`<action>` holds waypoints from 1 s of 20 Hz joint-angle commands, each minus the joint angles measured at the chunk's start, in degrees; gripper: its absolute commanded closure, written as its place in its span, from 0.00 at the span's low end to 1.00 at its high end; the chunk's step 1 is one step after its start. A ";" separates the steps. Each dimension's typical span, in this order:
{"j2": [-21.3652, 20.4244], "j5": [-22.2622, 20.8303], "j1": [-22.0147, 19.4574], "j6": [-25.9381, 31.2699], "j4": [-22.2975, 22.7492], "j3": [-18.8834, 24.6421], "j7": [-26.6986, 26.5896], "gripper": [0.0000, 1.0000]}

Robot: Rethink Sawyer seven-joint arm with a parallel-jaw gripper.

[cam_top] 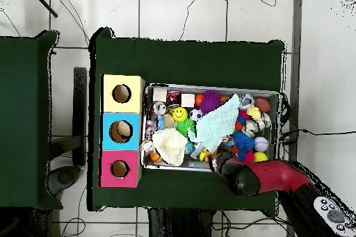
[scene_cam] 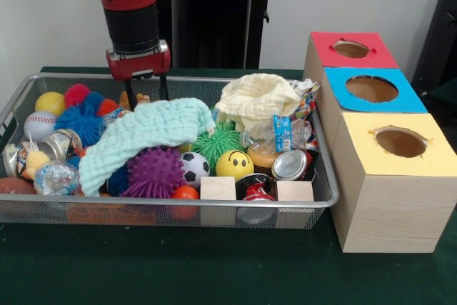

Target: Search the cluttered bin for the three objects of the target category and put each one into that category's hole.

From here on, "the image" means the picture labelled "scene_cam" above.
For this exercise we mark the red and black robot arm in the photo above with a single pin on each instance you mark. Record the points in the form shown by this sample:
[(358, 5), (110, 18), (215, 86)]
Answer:
[(130, 19)]

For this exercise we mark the mint green cloth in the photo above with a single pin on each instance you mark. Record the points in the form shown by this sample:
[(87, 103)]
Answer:
[(143, 130)]

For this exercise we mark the small soccer ball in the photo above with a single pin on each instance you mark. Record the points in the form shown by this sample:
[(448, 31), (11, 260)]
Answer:
[(193, 169)]

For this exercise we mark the blue puffer ball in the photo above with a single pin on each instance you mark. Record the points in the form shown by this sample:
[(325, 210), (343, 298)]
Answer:
[(76, 121)]

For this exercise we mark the yellow smiley ball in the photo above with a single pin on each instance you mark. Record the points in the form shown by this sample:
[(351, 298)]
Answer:
[(233, 167)]

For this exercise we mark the brown plush toy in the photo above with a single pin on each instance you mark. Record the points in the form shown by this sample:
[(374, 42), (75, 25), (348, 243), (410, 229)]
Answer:
[(143, 98)]

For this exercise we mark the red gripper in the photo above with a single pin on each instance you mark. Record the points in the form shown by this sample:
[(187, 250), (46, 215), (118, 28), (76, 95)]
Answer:
[(139, 65)]

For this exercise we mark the green cloth side table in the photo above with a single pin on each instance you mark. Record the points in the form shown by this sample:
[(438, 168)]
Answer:
[(446, 96)]

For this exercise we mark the purple spiky ball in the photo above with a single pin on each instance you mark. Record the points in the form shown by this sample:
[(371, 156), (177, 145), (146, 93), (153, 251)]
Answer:
[(153, 173)]

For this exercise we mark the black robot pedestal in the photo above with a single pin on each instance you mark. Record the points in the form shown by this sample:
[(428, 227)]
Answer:
[(214, 33)]

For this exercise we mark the black upright panel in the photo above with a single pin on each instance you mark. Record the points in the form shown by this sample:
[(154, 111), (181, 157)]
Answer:
[(439, 33)]

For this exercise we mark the metal mesh bin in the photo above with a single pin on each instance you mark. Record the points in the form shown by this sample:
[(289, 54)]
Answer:
[(107, 217)]

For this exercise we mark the white baseball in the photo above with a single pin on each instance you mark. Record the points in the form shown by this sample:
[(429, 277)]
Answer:
[(38, 125)]

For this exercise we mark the plain wooden cube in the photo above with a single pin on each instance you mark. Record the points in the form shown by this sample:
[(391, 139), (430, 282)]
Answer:
[(294, 191), (218, 189)]

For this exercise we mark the green spiky ball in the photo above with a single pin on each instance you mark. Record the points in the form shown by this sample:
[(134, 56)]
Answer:
[(218, 144)]

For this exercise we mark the dark green table cloth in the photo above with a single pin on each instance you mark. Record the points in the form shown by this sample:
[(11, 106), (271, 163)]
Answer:
[(214, 269)]

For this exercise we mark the cream yellow cloth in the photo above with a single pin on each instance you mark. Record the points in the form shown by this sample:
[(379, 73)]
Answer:
[(253, 99)]

